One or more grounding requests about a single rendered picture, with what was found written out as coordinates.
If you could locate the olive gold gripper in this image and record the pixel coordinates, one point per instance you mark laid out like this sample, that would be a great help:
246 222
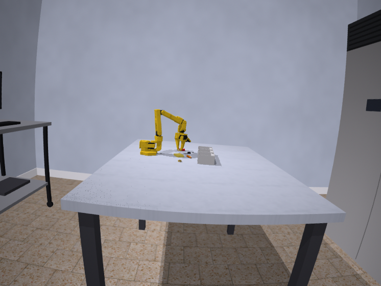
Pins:
181 137

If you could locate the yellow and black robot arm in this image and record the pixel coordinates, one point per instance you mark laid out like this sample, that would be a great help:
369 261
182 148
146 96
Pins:
147 147

